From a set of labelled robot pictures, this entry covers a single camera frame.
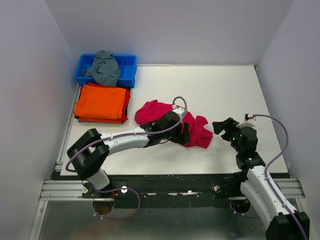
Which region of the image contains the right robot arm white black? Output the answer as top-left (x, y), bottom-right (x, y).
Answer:
top-left (212, 114), bottom-right (310, 240)

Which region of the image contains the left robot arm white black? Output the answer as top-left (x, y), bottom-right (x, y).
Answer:
top-left (65, 107), bottom-right (190, 198)

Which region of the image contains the aluminium extrusion frame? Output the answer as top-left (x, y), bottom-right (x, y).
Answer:
top-left (38, 162), bottom-right (306, 203)

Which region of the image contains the blue plastic bin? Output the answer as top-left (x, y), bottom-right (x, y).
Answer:
top-left (74, 53), bottom-right (137, 88)

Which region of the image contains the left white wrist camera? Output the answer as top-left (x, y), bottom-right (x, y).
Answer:
top-left (172, 104), bottom-right (188, 119)

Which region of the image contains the grey t shirt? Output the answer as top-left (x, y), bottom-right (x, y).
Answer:
top-left (82, 50), bottom-right (121, 87)

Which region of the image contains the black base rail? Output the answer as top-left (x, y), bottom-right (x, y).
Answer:
top-left (82, 172), bottom-right (251, 213)

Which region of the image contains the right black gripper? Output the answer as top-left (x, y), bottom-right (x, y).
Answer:
top-left (212, 116), bottom-right (244, 154)

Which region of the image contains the magenta t shirt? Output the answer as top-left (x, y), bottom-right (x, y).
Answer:
top-left (134, 99), bottom-right (213, 149)

